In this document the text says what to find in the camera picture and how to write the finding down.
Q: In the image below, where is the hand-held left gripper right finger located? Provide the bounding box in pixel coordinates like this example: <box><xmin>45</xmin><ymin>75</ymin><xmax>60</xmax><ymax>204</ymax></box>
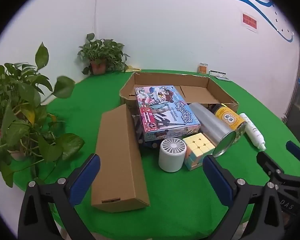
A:
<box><xmin>202</xmin><ymin>155</ymin><xmax>285</xmax><ymax>240</ymax></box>

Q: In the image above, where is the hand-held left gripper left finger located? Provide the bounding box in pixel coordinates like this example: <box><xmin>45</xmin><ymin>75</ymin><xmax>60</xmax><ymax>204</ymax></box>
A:
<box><xmin>17</xmin><ymin>153</ymin><xmax>101</xmax><ymax>240</ymax></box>

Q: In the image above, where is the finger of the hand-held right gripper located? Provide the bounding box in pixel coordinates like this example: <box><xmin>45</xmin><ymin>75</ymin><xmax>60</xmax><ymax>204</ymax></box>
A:
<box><xmin>256</xmin><ymin>151</ymin><xmax>288</xmax><ymax>185</ymax></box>
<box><xmin>286</xmin><ymin>141</ymin><xmax>300</xmax><ymax>178</ymax></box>

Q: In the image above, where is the white plastic bottle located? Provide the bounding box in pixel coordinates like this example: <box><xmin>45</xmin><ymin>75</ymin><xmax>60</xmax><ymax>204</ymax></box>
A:
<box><xmin>239</xmin><ymin>113</ymin><xmax>267</xmax><ymax>152</ymax></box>

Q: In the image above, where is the pastel puzzle cube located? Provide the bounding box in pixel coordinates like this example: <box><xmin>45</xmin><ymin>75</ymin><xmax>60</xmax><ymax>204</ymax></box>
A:
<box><xmin>182</xmin><ymin>132</ymin><xmax>216</xmax><ymax>171</ymax></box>

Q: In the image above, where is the white cylindrical mini fan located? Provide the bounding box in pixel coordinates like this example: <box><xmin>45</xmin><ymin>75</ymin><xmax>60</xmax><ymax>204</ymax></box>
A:
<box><xmin>158</xmin><ymin>137</ymin><xmax>188</xmax><ymax>172</ymax></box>

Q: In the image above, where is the silver metal can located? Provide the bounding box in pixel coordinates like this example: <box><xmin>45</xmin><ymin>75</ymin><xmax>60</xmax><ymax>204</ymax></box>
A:
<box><xmin>190</xmin><ymin>102</ymin><xmax>237</xmax><ymax>158</ymax></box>

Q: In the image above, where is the yellow label glass jar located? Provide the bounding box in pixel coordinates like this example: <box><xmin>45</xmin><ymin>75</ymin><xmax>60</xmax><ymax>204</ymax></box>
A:
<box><xmin>212</xmin><ymin>104</ymin><xmax>247</xmax><ymax>143</ymax></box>

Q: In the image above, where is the colourful board game box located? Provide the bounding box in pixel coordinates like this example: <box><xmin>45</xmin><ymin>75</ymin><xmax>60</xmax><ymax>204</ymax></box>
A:
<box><xmin>134</xmin><ymin>85</ymin><xmax>201</xmax><ymax>142</ymax></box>

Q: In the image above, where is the cardboard tray box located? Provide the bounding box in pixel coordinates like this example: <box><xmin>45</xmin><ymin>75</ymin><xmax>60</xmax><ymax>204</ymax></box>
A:
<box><xmin>119</xmin><ymin>72</ymin><xmax>239</xmax><ymax>114</ymax></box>

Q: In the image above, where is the long brown cardboard box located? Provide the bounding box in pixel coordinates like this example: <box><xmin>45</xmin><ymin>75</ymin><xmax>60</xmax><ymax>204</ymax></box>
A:
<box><xmin>91</xmin><ymin>104</ymin><xmax>150</xmax><ymax>213</ymax></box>

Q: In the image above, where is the large potted green plant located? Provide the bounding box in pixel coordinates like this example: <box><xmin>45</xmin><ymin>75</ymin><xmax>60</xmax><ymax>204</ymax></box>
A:
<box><xmin>0</xmin><ymin>42</ymin><xmax>85</xmax><ymax>188</ymax></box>

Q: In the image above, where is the small potted green plant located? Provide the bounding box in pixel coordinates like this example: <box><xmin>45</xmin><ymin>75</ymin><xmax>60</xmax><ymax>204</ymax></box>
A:
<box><xmin>77</xmin><ymin>33</ymin><xmax>130</xmax><ymax>75</ymax></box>

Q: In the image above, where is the red wall notice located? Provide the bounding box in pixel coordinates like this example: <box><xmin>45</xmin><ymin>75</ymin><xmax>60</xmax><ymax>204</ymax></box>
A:
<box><xmin>241</xmin><ymin>12</ymin><xmax>259</xmax><ymax>33</ymax></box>

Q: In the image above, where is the blue wall decal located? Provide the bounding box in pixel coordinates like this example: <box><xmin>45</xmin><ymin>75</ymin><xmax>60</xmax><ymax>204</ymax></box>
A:
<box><xmin>105</xmin><ymin>0</ymin><xmax>294</xmax><ymax>43</ymax></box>

